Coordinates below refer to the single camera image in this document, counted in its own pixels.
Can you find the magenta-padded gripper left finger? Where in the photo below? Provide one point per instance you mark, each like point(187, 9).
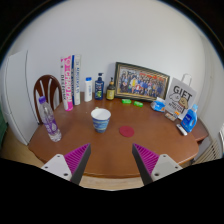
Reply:
point(76, 159)

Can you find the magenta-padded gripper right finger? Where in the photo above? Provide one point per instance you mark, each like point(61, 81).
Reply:
point(148, 160)

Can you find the clear purple-capped water bottle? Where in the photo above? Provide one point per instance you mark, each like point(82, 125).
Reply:
point(50, 123)

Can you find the flat round red coaster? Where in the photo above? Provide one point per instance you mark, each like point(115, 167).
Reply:
point(127, 131)

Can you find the blue patterned paper cup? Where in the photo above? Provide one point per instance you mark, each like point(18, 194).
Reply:
point(100, 122)

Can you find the white remote control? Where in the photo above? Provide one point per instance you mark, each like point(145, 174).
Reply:
point(181, 129)

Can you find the blue tissue pack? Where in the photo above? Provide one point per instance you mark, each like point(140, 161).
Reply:
point(158, 105)

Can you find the blue detergent bottle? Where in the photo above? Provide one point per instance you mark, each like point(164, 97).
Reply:
point(189, 121)

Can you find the white radiator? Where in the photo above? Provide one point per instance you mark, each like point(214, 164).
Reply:
point(208, 152)

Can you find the white blue-capped bottle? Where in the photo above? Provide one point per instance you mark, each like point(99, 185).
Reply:
point(88, 90)

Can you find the white paper gift bag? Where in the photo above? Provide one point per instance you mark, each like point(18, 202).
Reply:
point(181, 96)

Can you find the dark blue pump bottle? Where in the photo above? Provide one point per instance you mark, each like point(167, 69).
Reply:
point(99, 90)

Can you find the pink and white tube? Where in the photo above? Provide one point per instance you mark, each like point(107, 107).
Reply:
point(67, 86)

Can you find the dark yellow-labelled pump bottle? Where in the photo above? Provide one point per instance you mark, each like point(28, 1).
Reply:
point(110, 92)

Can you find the framed group photo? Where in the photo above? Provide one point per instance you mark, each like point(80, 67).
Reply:
point(141, 82)

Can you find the dark wooden chair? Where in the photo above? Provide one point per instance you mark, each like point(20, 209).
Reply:
point(40, 87)

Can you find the green crate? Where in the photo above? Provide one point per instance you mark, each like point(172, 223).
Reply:
point(2, 126)

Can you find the white refrigerator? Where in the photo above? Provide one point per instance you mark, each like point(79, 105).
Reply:
point(16, 96)

